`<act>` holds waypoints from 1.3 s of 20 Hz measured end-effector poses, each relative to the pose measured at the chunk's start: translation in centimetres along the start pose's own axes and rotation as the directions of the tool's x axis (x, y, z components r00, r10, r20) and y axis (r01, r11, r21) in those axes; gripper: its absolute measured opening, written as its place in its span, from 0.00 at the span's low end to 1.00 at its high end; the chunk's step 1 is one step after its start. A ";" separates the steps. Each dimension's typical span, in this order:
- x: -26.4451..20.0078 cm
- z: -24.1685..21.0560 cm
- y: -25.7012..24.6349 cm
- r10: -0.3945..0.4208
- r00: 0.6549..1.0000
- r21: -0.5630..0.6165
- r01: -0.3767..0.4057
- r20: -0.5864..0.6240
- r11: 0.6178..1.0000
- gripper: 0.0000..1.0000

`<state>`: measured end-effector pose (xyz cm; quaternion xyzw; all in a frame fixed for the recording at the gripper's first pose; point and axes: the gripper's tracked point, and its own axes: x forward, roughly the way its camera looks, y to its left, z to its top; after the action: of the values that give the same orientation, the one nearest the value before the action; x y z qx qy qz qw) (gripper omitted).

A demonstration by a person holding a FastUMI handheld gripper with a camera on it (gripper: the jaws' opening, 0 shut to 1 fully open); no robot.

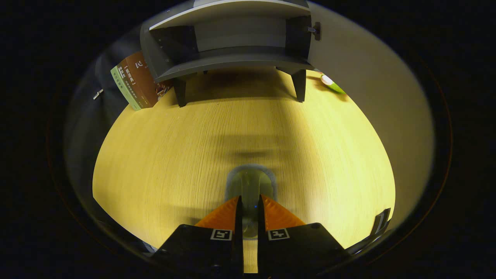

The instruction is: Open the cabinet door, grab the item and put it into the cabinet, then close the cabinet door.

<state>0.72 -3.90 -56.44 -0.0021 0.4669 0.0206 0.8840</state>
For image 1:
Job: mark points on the small translucent greenish object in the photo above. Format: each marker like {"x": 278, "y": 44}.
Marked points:
{"x": 250, "y": 186}

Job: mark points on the black backdrop cloth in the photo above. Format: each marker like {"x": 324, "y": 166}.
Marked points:
{"x": 89, "y": 124}

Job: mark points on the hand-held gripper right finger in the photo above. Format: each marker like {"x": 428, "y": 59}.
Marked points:
{"x": 262, "y": 248}

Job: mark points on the pink and green plush toy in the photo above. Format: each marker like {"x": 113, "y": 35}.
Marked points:
{"x": 333, "y": 85}

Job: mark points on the silver clip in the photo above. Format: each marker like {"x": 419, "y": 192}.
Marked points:
{"x": 98, "y": 94}

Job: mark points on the dark object with white edge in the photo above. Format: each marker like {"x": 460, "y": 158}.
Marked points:
{"x": 381, "y": 221}

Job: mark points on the brown book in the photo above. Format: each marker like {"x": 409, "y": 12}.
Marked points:
{"x": 135, "y": 83}
{"x": 149, "y": 73}

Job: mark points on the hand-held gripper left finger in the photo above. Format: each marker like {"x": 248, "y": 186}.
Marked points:
{"x": 237, "y": 248}

